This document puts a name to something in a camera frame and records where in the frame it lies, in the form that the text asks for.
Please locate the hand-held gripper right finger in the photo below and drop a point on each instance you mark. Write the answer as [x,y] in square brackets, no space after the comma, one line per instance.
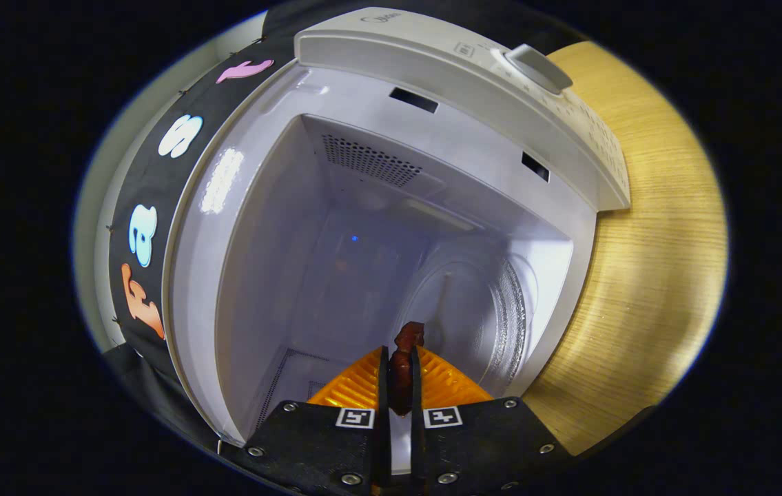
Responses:
[415,386]

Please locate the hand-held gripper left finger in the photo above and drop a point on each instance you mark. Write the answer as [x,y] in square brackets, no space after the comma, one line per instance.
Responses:
[384,386]

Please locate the brown meat piece food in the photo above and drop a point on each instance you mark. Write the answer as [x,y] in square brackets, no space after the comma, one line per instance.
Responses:
[401,372]

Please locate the white microwave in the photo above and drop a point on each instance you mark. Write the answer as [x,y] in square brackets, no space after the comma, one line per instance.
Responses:
[363,241]

